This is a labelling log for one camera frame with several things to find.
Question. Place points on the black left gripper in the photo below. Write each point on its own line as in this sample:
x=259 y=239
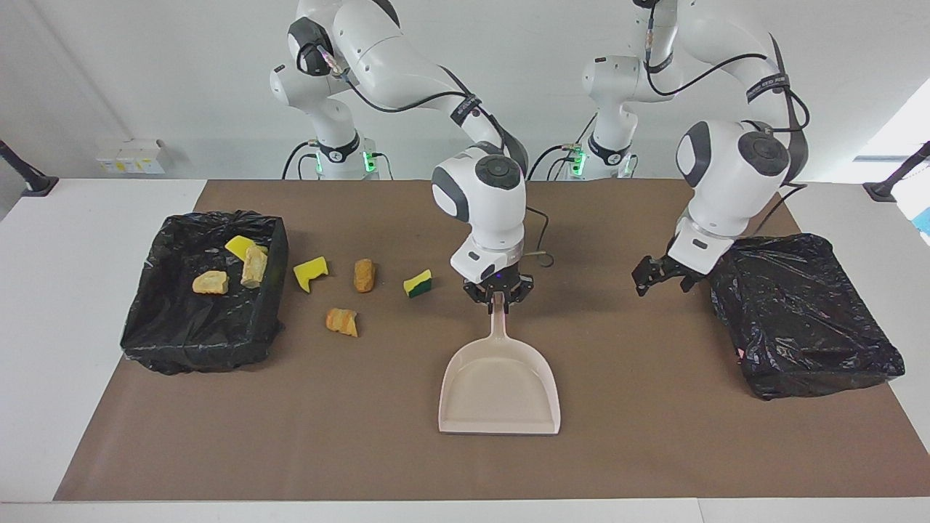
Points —
x=668 y=269

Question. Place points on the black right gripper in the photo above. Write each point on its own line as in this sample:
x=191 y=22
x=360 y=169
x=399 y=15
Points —
x=501 y=285

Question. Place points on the small yellow green sponge piece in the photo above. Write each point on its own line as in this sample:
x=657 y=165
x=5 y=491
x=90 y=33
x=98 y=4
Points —
x=416 y=280

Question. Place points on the beige plastic dustpan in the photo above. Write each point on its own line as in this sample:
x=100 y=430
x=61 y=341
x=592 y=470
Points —
x=501 y=392

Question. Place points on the brown oval bread roll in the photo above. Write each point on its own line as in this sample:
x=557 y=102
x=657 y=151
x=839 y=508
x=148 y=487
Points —
x=364 y=276

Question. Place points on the striped croissant piece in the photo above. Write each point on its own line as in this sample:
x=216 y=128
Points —
x=341 y=322

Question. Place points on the notched yellow sponge piece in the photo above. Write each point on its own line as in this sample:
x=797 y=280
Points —
x=309 y=270

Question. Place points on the beige foam chunk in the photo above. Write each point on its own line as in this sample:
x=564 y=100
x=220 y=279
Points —
x=254 y=269
x=211 y=282

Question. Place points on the plain yellow sponge piece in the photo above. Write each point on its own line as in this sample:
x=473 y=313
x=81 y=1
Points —
x=238 y=247

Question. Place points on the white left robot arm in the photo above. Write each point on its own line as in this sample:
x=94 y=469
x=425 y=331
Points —
x=726 y=189

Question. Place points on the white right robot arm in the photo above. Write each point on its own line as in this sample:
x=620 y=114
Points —
x=487 y=211

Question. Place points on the bin with black plastic bag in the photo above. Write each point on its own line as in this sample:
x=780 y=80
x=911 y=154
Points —
x=182 y=327
x=799 y=312

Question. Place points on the brown table mat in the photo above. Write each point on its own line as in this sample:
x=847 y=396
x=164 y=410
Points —
x=363 y=436

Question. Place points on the blue object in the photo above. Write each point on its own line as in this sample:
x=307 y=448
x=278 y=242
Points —
x=924 y=221

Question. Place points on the black camera stand clamp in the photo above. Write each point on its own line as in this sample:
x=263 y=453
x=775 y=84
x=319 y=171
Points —
x=36 y=185
x=883 y=190

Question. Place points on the white wall socket box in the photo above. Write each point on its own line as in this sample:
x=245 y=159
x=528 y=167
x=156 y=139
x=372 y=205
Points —
x=131 y=155

